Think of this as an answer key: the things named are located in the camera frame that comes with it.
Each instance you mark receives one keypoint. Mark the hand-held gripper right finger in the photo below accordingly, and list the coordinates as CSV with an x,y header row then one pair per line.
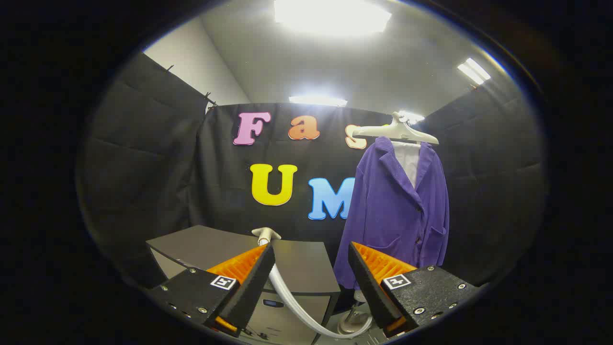
x,y
368,287

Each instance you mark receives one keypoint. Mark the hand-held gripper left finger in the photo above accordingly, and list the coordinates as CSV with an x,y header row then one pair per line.
x,y
249,287

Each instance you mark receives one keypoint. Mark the white clothes hanger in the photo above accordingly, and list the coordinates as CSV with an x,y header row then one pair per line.
x,y
397,131

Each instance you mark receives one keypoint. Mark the grey round stand base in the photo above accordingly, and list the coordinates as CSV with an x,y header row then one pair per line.
x,y
352,325

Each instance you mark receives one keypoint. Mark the grey cabinet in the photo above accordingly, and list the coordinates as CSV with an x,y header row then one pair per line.
x,y
301,268

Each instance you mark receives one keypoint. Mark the white torso form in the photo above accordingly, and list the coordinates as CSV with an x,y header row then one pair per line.
x,y
409,160

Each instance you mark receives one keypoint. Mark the large ceiling light panel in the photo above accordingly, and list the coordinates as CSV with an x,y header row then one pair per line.
x,y
330,17

